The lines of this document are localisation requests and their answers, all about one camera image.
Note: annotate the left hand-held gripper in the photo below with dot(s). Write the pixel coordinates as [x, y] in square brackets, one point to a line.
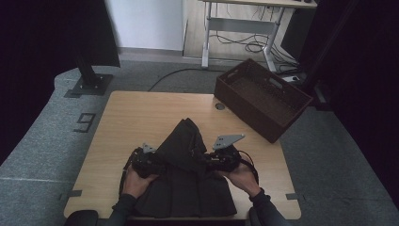
[146, 163]

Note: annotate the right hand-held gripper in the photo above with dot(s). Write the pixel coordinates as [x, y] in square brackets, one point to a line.
[224, 160]

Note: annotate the black pleated skirt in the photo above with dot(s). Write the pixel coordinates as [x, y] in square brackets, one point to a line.
[185, 188]

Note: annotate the brown woven basket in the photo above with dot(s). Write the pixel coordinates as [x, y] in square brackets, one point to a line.
[260, 100]

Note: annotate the person's left hand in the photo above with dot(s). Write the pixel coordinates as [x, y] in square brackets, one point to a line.
[135, 185]

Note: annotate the person's right hand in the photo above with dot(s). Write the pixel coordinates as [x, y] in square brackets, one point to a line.
[243, 180]

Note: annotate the round table grommet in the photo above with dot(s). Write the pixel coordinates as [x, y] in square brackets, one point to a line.
[220, 106]

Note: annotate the white power strip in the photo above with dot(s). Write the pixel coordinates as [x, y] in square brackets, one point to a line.
[291, 78]

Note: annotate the black computer tower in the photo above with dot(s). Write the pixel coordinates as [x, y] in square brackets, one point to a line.
[298, 34]

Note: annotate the dark curtain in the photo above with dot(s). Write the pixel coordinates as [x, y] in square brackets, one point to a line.
[367, 78]
[37, 62]

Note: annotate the black stand with base plate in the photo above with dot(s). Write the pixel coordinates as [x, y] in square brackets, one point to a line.
[89, 78]

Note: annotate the black slanted stand post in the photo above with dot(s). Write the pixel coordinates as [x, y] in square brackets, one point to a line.
[313, 75]

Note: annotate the white desk frame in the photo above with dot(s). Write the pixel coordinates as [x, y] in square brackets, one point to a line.
[241, 25]

